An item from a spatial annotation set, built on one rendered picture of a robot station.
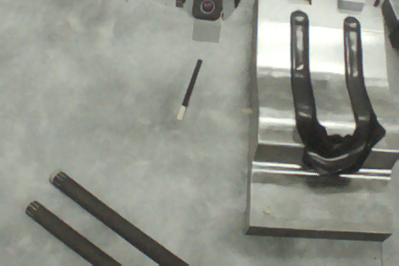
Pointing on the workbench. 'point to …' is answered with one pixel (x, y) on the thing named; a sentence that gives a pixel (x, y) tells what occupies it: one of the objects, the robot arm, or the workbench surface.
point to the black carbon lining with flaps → (364, 135)
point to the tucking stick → (190, 90)
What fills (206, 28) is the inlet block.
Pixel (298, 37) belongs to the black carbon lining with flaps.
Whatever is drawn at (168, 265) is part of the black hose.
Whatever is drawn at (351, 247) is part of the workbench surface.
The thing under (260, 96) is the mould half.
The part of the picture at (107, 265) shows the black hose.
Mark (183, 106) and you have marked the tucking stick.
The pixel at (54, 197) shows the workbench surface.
